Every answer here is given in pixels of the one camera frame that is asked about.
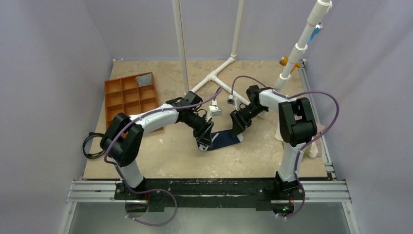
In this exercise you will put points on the white PVC angled pole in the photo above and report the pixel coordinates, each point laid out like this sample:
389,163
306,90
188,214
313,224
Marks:
319,10

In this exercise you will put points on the grey folded cloth in tray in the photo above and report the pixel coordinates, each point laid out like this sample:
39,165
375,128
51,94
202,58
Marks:
144,80

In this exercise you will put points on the pink cloth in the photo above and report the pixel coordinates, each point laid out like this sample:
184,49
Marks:
316,146

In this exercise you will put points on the navy blue underwear white trim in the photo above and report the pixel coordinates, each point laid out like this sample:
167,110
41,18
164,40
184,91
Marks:
221,139

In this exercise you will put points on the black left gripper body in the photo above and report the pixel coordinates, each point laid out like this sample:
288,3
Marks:
197,124

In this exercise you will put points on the orange compartment tray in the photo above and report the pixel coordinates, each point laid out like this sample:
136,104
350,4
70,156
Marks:
122,95

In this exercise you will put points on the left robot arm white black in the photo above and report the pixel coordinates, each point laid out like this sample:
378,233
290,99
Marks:
121,141

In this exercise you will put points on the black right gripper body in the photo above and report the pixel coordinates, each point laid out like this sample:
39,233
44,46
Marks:
238,119

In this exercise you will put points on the white PVC pipe frame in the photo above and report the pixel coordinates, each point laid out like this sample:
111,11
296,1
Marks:
208,42

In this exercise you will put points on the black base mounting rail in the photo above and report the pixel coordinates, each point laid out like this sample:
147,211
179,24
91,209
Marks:
261,194

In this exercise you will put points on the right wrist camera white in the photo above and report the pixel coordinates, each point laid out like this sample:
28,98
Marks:
233,100

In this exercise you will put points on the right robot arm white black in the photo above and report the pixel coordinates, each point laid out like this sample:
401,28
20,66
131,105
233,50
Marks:
296,121

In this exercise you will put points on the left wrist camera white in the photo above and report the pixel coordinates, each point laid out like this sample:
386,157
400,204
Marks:
213,110

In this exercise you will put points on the aluminium extrusion frame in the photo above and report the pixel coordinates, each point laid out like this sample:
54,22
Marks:
316,190

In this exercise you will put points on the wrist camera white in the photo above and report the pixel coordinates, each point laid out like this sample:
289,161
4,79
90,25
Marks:
233,100
213,110

